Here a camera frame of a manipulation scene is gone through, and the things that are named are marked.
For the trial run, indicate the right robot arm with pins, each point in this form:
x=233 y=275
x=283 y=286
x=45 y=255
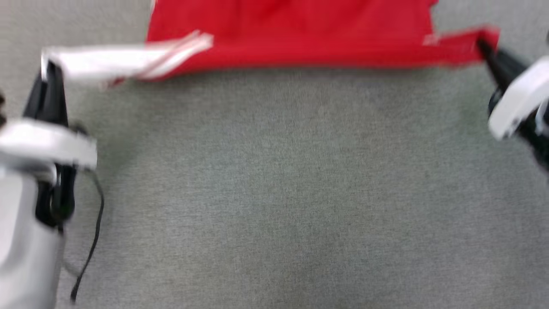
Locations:
x=539 y=143

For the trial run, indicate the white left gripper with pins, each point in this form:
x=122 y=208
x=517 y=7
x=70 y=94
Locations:
x=43 y=141

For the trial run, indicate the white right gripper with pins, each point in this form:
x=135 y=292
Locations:
x=519 y=101

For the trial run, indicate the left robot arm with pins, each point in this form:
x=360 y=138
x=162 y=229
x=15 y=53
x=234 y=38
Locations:
x=21 y=244

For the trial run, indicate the red garment with white trim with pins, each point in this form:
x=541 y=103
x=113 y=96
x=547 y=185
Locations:
x=300 y=30

